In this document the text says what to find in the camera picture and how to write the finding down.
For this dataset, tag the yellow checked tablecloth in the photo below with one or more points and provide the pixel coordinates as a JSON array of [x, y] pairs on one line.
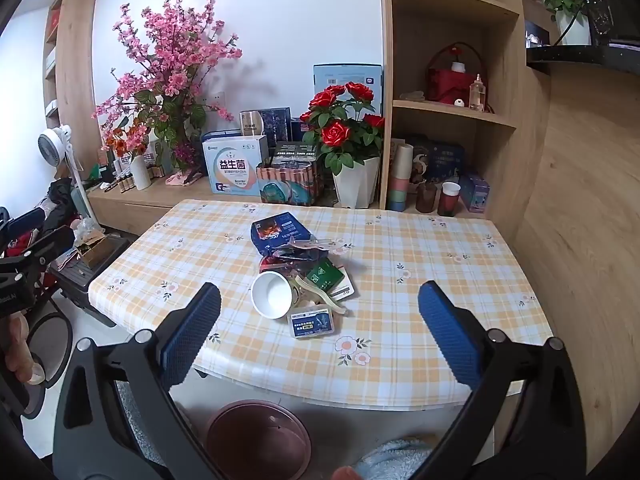
[[400, 280]]

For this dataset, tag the dark blue picture box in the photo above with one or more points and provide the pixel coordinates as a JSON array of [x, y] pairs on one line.
[[445, 160]]

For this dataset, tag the blue foil lid packet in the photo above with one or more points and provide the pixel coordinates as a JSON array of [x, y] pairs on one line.
[[320, 246]]

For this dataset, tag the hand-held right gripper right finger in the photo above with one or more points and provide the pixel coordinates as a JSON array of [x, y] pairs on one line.
[[450, 330]]

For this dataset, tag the pink blossom flower arrangement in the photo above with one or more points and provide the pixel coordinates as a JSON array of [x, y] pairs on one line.
[[165, 50]]

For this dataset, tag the white standing fan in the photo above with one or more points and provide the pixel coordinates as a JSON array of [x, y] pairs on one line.
[[55, 145]]

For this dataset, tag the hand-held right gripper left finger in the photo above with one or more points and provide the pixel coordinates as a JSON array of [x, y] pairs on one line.
[[192, 330]]

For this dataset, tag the orange flower sprig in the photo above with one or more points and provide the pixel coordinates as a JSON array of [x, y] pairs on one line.
[[120, 145]]

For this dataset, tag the person's left hand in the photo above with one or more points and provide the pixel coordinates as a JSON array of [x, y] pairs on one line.
[[22, 355]]

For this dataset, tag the white round flower pot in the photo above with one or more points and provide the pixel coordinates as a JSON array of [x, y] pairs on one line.
[[575, 27]]

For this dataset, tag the red rose plant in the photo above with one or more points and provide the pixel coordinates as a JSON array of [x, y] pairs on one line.
[[335, 132]]

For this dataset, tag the teal patterned box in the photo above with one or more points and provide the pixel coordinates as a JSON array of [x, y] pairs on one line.
[[285, 185]]

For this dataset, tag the grey and gold box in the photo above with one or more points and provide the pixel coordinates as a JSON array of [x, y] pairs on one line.
[[255, 122]]

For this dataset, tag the red packet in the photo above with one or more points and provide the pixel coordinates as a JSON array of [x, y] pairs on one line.
[[272, 262]]

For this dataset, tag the black flat boxes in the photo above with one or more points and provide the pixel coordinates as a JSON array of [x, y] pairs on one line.
[[295, 152]]

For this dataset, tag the clear perfume bottle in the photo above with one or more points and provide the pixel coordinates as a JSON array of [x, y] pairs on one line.
[[477, 95]]

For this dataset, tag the small blue white box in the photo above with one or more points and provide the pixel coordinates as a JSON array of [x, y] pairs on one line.
[[310, 322]]

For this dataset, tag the white printed card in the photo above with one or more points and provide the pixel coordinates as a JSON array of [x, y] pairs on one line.
[[347, 287]]

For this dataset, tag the blue carton box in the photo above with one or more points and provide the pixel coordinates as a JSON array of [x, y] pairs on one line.
[[280, 230]]

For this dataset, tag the red gift basket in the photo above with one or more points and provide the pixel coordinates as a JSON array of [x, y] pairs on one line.
[[445, 85]]

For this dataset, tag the white vase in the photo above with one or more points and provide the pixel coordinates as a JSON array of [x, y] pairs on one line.
[[140, 172]]

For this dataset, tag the large blue box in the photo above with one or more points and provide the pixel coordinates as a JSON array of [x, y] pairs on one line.
[[330, 77]]

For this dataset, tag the dark blue floral box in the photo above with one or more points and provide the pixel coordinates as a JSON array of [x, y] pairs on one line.
[[277, 122]]

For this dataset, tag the brown glass cup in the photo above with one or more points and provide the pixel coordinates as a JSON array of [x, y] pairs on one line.
[[426, 200]]

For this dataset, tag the green tea packet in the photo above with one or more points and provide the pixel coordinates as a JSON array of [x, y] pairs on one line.
[[325, 275]]

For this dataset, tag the row of small bottles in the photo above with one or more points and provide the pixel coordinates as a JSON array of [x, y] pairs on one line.
[[125, 180]]

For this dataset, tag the white plate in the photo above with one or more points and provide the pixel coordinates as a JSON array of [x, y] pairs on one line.
[[272, 297]]

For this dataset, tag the light blue towel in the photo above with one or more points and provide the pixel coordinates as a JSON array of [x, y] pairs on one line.
[[395, 460]]

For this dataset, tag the maroon round bin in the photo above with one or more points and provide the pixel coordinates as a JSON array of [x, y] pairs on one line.
[[250, 440]]

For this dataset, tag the wooden shelf unit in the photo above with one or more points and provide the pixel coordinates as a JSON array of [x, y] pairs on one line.
[[500, 60]]

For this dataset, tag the red cup with white rim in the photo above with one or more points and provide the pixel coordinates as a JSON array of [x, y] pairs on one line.
[[448, 202]]

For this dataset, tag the dark clothes pile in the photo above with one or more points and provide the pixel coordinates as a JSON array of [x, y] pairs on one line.
[[60, 200]]

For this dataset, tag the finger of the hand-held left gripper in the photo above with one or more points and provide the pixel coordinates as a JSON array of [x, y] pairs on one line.
[[52, 245], [25, 224]]

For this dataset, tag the wooden sideboard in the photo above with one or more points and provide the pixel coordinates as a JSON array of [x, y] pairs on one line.
[[125, 210]]

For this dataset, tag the stack of coloured cups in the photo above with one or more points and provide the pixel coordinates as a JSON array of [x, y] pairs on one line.
[[400, 180]]

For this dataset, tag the white supplement box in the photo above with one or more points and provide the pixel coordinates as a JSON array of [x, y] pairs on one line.
[[232, 165]]

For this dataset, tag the black speckled shelf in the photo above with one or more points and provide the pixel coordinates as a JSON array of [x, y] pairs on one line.
[[585, 60]]

